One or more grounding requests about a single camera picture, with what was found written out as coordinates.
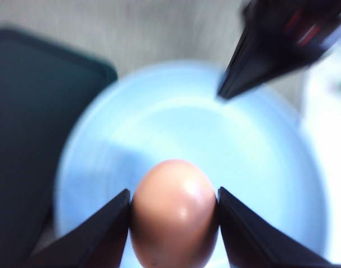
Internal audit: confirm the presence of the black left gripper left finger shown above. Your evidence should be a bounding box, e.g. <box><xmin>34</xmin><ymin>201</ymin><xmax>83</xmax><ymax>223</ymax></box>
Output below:
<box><xmin>24</xmin><ymin>189</ymin><xmax>131</xmax><ymax>268</ymax></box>

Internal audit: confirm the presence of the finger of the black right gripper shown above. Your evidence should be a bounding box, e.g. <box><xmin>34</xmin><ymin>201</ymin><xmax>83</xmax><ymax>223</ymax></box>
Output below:
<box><xmin>219</xmin><ymin>0</ymin><xmax>341</xmax><ymax>99</ymax></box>

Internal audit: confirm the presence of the brown egg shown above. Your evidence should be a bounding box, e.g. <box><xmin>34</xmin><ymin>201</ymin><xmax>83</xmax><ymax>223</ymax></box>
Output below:
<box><xmin>130</xmin><ymin>159</ymin><xmax>219</xmax><ymax>268</ymax></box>

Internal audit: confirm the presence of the blue round plate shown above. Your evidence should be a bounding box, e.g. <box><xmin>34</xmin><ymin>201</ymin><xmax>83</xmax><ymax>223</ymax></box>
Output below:
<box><xmin>54</xmin><ymin>61</ymin><xmax>327</xmax><ymax>260</ymax></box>

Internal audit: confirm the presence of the black rectangular tray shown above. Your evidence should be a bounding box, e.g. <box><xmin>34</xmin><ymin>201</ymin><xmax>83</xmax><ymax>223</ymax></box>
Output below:
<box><xmin>0</xmin><ymin>29</ymin><xmax>117</xmax><ymax>268</ymax></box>

